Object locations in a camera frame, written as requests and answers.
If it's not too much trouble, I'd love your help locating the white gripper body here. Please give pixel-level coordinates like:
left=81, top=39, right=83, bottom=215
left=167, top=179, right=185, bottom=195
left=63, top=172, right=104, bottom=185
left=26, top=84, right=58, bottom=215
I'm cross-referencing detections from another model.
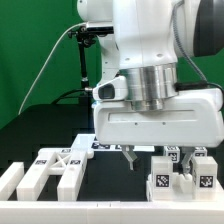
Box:
left=94, top=88, right=224, bottom=147

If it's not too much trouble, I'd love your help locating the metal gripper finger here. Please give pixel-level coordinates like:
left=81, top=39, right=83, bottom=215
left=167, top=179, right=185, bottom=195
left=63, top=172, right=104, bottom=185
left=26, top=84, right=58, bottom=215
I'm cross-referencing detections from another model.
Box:
left=181, top=147, right=195, bottom=174
left=121, top=145, right=137, bottom=170

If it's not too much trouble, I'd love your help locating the white chair seat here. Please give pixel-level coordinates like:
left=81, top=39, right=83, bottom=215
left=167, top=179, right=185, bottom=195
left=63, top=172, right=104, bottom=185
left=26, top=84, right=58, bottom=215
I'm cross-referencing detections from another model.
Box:
left=146, top=173, right=224, bottom=202

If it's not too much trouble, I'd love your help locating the white chair back frame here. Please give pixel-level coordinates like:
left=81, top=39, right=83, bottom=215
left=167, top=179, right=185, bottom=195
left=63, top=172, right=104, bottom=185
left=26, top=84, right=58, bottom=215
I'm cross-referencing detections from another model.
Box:
left=16, top=148, right=95, bottom=202

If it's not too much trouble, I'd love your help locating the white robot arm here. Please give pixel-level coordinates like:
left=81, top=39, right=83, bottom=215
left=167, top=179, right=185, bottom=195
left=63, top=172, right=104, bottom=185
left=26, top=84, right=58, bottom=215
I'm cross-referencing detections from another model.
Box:
left=77, top=0, right=224, bottom=164

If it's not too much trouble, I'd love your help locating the white tagged cube left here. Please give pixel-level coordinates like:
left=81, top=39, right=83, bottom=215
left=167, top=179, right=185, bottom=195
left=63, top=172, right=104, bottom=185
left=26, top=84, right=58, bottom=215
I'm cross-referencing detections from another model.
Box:
left=164, top=146, right=180, bottom=163

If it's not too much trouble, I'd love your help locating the white tagged cube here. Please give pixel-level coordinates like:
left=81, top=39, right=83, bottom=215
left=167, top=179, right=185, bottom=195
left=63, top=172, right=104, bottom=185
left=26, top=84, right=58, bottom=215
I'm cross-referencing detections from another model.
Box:
left=164, top=146, right=180, bottom=163
left=194, top=147, right=207, bottom=157

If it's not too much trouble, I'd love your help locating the white tagged cube right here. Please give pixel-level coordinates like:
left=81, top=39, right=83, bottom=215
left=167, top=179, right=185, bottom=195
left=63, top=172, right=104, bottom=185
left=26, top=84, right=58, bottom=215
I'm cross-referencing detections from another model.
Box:
left=194, top=147, right=207, bottom=157

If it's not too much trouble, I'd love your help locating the white U-shaped fence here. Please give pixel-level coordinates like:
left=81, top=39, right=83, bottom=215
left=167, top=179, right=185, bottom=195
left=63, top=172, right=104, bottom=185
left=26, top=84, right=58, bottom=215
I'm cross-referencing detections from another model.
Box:
left=0, top=162, right=224, bottom=224

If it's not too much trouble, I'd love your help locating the white marker base plate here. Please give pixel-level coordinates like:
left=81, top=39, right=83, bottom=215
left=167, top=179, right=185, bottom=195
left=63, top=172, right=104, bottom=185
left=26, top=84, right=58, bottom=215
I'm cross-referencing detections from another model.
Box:
left=71, top=133, right=156, bottom=153

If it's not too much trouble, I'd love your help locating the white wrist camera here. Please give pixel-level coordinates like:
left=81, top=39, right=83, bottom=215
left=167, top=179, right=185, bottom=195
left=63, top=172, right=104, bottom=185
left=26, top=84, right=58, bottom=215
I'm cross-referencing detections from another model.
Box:
left=93, top=76, right=128, bottom=101

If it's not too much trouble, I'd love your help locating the black base cable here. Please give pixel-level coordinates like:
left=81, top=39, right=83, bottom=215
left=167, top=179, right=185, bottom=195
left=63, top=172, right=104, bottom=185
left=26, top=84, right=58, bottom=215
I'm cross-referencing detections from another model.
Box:
left=52, top=88, right=98, bottom=105

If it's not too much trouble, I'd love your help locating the black camera stand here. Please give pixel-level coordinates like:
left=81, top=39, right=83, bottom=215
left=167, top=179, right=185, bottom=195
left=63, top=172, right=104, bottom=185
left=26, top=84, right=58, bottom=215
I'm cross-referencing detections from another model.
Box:
left=68, top=27, right=96, bottom=89

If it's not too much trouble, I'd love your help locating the white rear camera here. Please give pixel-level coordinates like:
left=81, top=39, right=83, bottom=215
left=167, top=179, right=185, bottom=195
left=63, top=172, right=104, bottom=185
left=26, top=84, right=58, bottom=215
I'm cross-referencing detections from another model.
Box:
left=86, top=22, right=114, bottom=34

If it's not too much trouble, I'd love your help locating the white camera cable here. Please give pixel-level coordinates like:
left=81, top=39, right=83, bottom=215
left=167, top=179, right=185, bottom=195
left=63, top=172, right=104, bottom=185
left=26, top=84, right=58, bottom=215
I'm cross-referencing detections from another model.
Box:
left=18, top=22, right=87, bottom=116

